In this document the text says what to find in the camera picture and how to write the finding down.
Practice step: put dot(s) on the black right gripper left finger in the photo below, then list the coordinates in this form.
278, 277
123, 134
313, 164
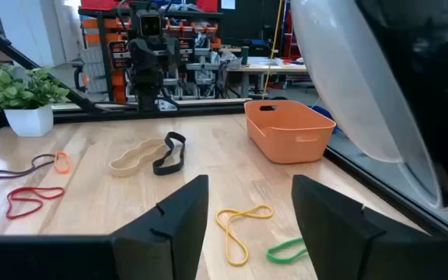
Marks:
169, 233

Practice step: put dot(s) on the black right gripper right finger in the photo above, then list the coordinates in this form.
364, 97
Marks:
325, 229

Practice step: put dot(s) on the green rubber band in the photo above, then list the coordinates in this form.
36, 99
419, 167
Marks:
286, 243

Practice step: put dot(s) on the wide black rubber band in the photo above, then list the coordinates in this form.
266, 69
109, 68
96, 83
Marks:
167, 170

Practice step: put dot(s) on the yellow rubber band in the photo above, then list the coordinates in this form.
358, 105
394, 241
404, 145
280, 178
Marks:
232, 210

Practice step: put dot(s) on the orange rubber band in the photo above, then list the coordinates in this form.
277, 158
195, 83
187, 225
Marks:
62, 172

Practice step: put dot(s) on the red rubber band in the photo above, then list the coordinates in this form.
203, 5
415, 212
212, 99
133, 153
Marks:
33, 188

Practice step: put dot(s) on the dark purple rubber band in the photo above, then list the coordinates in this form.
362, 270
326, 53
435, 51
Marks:
41, 155

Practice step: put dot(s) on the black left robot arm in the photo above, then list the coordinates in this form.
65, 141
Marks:
147, 97

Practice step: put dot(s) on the orange plastic bin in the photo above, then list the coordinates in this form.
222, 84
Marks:
286, 144

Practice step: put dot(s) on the black shelf with orange bins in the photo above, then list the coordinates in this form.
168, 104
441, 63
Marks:
104, 46

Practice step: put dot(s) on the dark green bottle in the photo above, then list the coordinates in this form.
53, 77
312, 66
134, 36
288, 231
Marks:
244, 55

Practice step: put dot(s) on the white work desk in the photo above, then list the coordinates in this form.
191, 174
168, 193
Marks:
263, 67

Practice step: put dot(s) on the small green potted plant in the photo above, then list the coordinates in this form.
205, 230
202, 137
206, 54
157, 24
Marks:
18, 91

